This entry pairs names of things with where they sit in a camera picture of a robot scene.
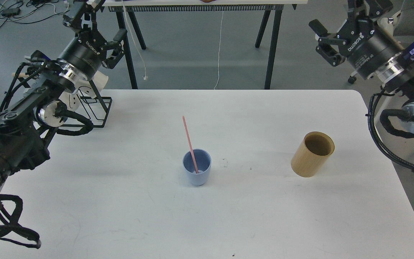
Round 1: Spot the bamboo cylinder holder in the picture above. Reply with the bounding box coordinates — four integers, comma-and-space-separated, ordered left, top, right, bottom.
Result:
290, 131, 335, 178

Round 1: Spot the white hanging cable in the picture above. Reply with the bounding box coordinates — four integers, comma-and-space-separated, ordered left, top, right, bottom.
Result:
214, 11, 225, 90

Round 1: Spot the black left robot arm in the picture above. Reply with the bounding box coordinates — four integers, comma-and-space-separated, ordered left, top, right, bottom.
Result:
0, 0, 127, 249

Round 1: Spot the black wire cup rack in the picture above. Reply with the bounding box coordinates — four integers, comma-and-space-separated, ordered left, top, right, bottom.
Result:
3, 68, 112, 128

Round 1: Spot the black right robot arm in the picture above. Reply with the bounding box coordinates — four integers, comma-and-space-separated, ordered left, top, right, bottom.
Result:
309, 0, 414, 172

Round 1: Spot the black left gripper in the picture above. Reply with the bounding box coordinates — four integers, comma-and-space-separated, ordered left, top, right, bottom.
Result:
57, 0, 128, 81

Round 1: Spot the blue plastic cup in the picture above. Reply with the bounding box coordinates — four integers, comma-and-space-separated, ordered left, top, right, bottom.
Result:
182, 149, 212, 186

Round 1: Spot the floor cables and adapter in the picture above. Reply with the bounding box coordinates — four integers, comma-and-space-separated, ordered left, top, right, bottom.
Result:
0, 0, 74, 49

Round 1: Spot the white cup on rack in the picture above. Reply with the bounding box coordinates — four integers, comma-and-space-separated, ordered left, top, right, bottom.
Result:
59, 68, 109, 111

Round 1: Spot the pink chopstick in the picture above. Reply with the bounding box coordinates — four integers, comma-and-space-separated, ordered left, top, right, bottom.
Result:
182, 116, 199, 174

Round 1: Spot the background trestle table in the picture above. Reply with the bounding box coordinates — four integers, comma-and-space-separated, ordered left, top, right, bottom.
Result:
103, 0, 308, 90

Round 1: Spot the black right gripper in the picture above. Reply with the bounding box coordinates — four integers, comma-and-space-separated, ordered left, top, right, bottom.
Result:
308, 0, 405, 81

